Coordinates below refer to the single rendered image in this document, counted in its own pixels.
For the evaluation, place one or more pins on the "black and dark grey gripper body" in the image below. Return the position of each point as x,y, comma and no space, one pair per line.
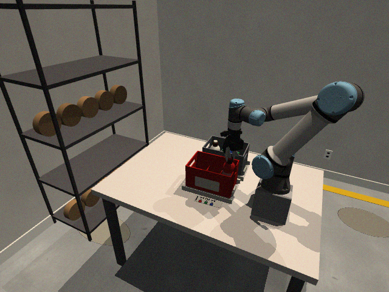
234,141

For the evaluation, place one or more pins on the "beige paper pick list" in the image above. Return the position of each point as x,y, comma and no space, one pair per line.
208,201

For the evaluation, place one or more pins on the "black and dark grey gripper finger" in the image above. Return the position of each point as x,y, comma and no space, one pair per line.
226,151
234,153

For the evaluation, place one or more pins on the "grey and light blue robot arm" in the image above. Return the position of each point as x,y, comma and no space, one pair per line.
330,105

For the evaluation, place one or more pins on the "red bottle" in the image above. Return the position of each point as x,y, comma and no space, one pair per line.
228,167

